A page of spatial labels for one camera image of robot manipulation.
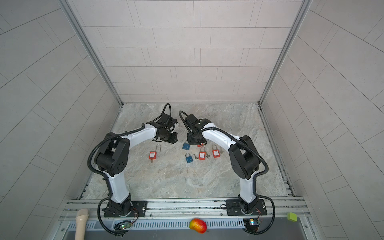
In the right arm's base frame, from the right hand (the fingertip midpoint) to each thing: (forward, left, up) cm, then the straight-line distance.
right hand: (191, 142), depth 89 cm
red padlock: (-4, +23, -4) cm, 24 cm away
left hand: (+6, +7, -2) cm, 10 cm away
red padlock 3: (-5, -7, -5) cm, 10 cm away
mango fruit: (-40, -2, -2) cm, 40 cm away
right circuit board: (-41, -27, -8) cm, 49 cm away
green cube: (-39, -45, -4) cm, 60 cm away
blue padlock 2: (-7, +2, -5) cm, 9 cm away
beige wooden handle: (-35, +50, -1) cm, 61 cm away
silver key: (-7, -2, -6) cm, 10 cm away
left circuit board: (-38, +31, -2) cm, 49 cm away
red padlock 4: (-5, -15, -5) cm, 16 cm away
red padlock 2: (+1, -5, -5) cm, 7 cm away
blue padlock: (0, +3, -4) cm, 5 cm away
